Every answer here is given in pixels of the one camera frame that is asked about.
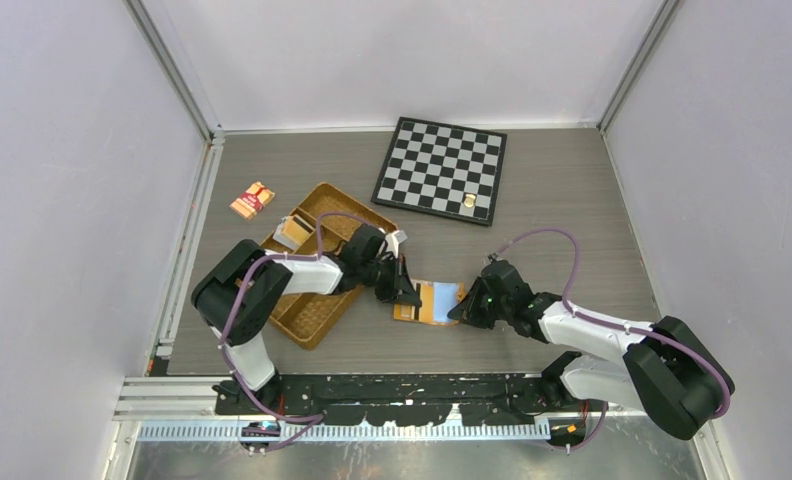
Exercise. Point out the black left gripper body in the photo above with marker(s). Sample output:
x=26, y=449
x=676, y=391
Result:
x=386, y=280

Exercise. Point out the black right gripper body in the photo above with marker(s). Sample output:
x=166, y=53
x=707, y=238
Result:
x=490, y=309

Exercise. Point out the orange leather card holder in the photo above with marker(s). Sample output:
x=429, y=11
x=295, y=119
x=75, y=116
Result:
x=437, y=298

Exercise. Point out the white credit card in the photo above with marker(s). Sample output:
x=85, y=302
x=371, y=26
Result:
x=293, y=231

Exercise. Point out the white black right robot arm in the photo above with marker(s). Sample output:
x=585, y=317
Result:
x=661, y=369

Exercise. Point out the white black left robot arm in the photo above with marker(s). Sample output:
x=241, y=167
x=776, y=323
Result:
x=237, y=297

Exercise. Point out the red playing card box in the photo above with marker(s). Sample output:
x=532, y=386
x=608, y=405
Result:
x=252, y=201

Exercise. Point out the woven rattan divided tray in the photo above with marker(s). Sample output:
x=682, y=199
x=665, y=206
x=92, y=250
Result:
x=305, y=313

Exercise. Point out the black white chessboard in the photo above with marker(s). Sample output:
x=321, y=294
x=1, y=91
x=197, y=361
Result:
x=429, y=167

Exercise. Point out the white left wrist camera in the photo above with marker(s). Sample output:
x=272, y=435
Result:
x=393, y=241

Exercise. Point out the aluminium slotted rail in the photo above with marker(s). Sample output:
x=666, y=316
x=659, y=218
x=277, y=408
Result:
x=274, y=432

